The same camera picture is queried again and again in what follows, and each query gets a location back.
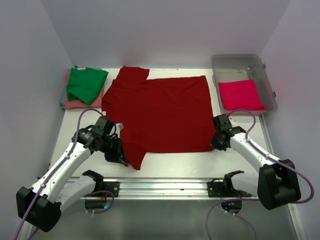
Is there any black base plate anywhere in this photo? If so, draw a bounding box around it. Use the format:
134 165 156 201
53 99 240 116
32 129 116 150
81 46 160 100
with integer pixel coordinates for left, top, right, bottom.
206 178 243 198
94 181 120 199

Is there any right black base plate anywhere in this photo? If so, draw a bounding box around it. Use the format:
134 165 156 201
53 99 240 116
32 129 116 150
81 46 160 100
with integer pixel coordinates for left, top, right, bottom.
206 178 243 198

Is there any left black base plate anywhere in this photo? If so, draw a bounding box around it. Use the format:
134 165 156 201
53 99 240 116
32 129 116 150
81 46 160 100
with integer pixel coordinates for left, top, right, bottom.
94 181 120 199

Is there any green t-shirt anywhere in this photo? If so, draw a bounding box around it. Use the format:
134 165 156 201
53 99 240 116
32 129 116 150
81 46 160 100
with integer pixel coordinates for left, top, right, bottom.
66 67 109 105

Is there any clear plastic storage bin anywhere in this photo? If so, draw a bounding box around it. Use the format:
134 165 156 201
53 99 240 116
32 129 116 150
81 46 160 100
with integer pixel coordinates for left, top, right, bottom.
211 54 277 116

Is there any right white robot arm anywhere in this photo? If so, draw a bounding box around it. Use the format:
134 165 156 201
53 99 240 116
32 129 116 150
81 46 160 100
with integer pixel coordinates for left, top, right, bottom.
210 114 301 210

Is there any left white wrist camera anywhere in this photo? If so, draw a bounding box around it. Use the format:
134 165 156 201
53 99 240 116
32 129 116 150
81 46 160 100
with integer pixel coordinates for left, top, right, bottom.
116 123 124 131

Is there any magenta folded t-shirt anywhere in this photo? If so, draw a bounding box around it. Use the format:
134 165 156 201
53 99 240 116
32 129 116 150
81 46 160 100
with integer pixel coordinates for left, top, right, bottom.
218 79 266 111

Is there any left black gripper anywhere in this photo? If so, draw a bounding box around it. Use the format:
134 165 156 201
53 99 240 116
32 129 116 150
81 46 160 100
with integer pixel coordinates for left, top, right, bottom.
99 135 128 164

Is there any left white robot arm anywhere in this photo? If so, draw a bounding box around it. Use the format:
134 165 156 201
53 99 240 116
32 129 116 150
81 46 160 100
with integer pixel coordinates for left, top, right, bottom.
16 116 128 232

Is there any folded salmon pink t-shirt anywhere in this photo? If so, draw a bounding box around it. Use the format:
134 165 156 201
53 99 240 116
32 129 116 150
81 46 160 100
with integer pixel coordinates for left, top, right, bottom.
65 70 104 110

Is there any aluminium mounting rail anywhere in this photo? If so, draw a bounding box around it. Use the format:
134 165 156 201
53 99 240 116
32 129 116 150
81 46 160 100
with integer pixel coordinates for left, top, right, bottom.
59 176 253 200

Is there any dark red t-shirt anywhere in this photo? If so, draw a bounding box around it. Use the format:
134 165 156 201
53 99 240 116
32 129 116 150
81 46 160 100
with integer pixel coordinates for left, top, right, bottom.
101 66 216 170

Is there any folded light blue t-shirt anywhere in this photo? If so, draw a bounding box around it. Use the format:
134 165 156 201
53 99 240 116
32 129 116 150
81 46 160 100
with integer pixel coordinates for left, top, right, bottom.
59 92 66 110

